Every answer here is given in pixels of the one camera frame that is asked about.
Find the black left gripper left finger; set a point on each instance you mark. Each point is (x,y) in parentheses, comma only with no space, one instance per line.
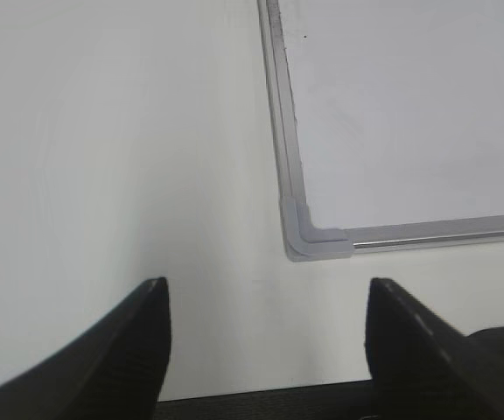
(114,370)

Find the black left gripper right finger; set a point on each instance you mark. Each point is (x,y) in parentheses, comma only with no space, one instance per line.
(424,368)

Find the white board with grey frame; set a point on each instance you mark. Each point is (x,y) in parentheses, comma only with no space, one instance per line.
(388,123)

